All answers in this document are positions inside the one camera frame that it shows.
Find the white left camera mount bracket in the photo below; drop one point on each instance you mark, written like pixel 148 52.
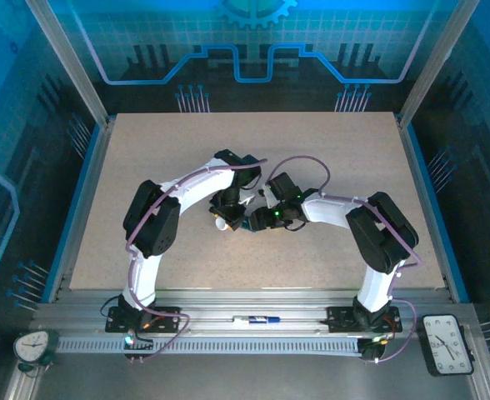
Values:
pixel 245 201

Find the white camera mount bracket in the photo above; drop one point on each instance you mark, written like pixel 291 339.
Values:
pixel 268 200
pixel 245 201

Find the black rectangular clock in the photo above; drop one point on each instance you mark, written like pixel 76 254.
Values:
pixel 445 343

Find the white right camera mount bracket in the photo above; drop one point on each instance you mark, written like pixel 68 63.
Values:
pixel 268 200

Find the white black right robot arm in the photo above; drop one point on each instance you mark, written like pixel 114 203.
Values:
pixel 332 208

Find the round green alarm clock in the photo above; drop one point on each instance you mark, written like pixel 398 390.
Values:
pixel 31 346

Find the blue table side strip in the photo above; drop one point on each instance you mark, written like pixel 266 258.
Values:
pixel 422 166

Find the aluminium table side rail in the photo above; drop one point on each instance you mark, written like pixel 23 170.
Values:
pixel 94 166
pixel 414 166

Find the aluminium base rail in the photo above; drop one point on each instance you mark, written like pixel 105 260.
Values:
pixel 228 300

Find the aluminium frame post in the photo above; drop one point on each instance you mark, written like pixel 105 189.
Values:
pixel 74 71
pixel 432 71

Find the blue white marker pen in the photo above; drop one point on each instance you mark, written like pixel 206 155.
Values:
pixel 257 320

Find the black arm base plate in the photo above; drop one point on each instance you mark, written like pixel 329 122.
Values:
pixel 168 312
pixel 336 318

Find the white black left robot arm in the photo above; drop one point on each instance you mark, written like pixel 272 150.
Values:
pixel 203 183

